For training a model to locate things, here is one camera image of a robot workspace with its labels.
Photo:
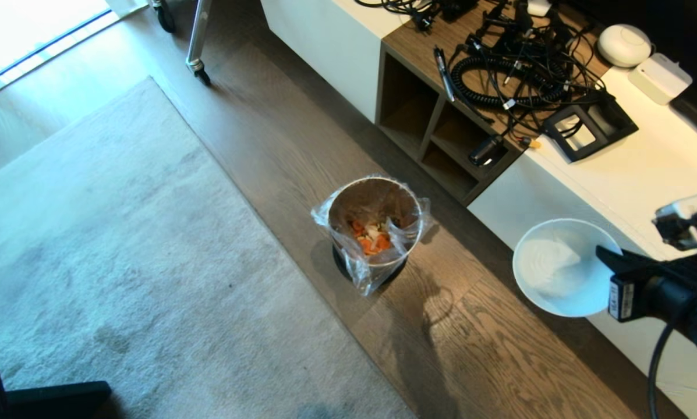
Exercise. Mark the white power adapter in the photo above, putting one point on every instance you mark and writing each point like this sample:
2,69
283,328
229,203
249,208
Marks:
539,7

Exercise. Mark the round metal trash bin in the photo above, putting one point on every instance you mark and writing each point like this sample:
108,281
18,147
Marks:
377,201

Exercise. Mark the wooden open shelf unit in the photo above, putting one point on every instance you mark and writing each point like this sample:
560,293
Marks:
418,52

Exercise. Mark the black pen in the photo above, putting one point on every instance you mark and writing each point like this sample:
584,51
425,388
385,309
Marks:
443,73

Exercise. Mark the black cylindrical device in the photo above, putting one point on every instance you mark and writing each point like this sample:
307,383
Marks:
485,151

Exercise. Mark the white round device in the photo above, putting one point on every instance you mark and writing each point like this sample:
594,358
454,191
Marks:
623,45

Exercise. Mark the white round bowl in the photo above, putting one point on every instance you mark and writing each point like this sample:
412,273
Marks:
552,267

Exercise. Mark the grey rug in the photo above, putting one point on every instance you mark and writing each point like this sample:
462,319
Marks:
127,262

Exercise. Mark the black rectangular frame tray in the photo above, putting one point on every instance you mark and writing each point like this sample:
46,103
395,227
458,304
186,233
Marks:
613,125

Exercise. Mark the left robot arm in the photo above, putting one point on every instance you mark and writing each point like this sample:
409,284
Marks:
57,398

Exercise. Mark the flat black device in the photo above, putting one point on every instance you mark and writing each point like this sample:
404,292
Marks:
694,113

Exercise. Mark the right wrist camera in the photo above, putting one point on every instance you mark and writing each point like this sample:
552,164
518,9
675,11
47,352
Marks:
689,218

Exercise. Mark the metal stand leg with caster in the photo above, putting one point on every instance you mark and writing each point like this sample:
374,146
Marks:
198,35

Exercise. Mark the orange and white food scraps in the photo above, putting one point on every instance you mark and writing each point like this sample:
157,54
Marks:
372,238

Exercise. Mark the trash bin with plastic liner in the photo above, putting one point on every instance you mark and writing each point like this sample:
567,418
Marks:
364,278

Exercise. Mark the black caster wheel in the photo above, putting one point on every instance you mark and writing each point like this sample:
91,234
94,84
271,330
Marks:
165,17

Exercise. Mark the white square box device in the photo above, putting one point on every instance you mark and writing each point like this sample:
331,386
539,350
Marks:
660,78

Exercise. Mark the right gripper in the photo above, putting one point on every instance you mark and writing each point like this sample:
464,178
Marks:
657,294

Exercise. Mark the white low cabinet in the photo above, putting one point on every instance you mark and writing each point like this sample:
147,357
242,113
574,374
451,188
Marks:
633,174

